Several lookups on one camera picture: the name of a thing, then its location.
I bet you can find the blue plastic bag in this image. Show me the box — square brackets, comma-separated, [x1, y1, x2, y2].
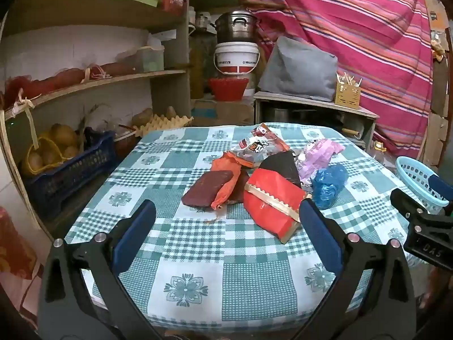
[311, 164, 349, 210]

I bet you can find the red striped cloth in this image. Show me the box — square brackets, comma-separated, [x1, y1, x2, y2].
[237, 0, 434, 163]

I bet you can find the green checkered tablecloth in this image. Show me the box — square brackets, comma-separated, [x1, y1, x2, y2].
[64, 123, 430, 323]

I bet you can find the low wooden cabinet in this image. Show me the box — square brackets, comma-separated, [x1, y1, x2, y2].
[253, 91, 380, 149]

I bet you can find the wooden shelf unit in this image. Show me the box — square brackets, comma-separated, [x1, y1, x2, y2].
[0, 0, 195, 231]

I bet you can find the steel pot inside cabinet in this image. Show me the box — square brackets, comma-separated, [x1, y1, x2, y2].
[264, 106, 294, 124]

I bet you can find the maroon packet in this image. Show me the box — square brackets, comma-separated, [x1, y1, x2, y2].
[181, 170, 234, 207]

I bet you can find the yellow net bag of potatoes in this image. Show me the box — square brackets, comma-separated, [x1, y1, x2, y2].
[19, 123, 80, 178]

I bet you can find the red patterned sack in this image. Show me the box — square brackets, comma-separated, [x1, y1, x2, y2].
[0, 207, 38, 280]

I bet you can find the dark blue plastic crate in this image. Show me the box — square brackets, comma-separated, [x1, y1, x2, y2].
[25, 131, 117, 216]

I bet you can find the red net bag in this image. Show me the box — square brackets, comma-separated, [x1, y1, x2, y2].
[88, 62, 137, 79]
[3, 69, 87, 109]

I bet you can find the white plastic bucket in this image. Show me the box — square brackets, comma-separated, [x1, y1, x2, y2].
[213, 42, 260, 77]

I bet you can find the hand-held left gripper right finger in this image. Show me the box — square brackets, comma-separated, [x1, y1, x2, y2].
[294, 198, 416, 340]

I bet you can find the grey cushion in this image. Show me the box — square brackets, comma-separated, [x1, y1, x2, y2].
[258, 36, 338, 103]

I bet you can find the clear plastic container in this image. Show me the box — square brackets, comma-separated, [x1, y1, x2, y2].
[136, 44, 165, 73]

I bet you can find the stainless steel pot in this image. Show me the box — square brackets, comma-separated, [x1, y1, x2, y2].
[211, 10, 262, 45]

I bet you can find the light blue plastic basket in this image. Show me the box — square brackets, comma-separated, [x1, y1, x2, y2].
[395, 156, 450, 215]

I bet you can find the black foil packet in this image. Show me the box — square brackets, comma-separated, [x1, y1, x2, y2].
[258, 150, 302, 188]

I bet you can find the yellow egg carton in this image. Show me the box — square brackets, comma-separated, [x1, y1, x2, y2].
[133, 113, 195, 137]

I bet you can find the pink plastic bag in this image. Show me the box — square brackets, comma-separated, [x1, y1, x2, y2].
[295, 139, 345, 185]

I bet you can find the orange wrapper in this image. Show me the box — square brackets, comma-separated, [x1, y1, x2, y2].
[211, 152, 249, 209]

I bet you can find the cardboard box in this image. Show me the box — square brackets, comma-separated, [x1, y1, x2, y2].
[191, 99, 255, 126]

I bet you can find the yellow utensil holder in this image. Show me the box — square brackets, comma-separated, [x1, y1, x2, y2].
[334, 73, 362, 109]

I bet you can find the clear red printed snack wrapper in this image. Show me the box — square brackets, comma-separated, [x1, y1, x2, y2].
[230, 123, 291, 168]

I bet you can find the red packet with gold band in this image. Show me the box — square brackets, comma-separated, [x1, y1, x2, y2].
[243, 168, 307, 244]

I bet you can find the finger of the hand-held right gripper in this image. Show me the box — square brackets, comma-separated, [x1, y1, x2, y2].
[428, 174, 453, 204]
[390, 188, 430, 222]

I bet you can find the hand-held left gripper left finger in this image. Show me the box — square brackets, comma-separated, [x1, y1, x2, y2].
[37, 199, 167, 340]

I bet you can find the red plastic basin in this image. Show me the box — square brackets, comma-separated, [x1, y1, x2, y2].
[208, 77, 249, 101]

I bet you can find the small red plastic basket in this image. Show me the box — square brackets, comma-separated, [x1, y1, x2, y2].
[159, 0, 186, 16]

